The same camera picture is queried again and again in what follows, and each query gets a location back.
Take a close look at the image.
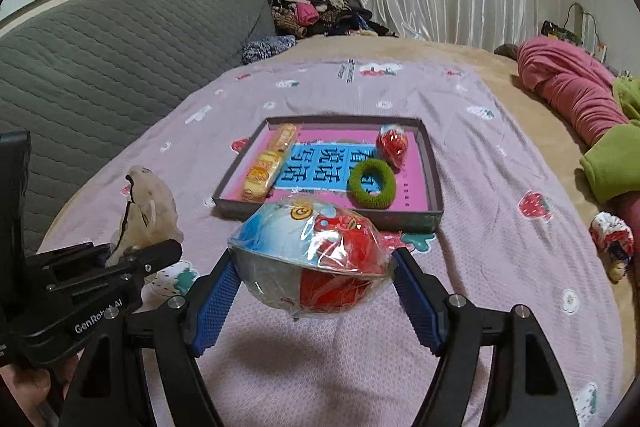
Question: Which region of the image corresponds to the beige sock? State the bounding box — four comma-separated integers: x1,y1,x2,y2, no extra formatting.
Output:
105,166,183,268

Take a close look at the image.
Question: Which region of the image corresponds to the yellow snack cake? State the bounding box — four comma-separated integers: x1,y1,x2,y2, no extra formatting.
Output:
242,150,284,202
268,122,298,155

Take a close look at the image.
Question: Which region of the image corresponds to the red white chocolate egg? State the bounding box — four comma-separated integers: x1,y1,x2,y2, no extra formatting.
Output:
228,195,393,317

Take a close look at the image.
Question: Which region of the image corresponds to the green fuzzy hair tie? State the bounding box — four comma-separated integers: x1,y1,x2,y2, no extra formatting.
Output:
347,157,398,210

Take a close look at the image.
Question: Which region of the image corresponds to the person's left hand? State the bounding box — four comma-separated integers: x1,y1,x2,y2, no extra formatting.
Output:
1,355,79,426

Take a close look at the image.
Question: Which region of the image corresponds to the pink strawberry print blanket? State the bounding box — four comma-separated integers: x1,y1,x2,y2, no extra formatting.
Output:
39,58,624,427

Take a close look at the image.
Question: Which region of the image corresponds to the red white scrunchie toy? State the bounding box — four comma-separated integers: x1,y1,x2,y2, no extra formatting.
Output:
589,211,634,283

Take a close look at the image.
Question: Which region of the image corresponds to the grey quilted headboard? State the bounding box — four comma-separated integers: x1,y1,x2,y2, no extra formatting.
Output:
1,0,274,254

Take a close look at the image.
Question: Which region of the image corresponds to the shallow grey cardboard tray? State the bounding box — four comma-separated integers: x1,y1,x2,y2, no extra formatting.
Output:
213,115,444,234

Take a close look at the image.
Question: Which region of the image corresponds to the green fleece blanket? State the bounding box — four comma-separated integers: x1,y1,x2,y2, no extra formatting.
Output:
580,77,639,204

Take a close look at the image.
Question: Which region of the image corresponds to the blue patterned cloth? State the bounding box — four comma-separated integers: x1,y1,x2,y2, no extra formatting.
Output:
241,35,296,65

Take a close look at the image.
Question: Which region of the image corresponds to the pink rolled quilt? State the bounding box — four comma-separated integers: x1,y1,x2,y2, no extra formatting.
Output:
516,36,639,239

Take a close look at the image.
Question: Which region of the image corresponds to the pile of clothes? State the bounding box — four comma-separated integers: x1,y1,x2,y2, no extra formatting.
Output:
267,0,398,40

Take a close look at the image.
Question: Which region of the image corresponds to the tan bed sheet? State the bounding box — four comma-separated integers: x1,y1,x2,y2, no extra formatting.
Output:
39,34,640,358

